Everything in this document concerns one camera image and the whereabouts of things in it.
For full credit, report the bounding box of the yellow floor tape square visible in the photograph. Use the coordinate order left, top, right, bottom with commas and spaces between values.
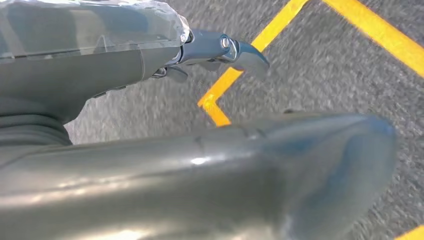
394, 225, 424, 240
197, 0, 424, 128

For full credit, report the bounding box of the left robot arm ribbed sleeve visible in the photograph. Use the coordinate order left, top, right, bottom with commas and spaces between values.
0, 114, 73, 147

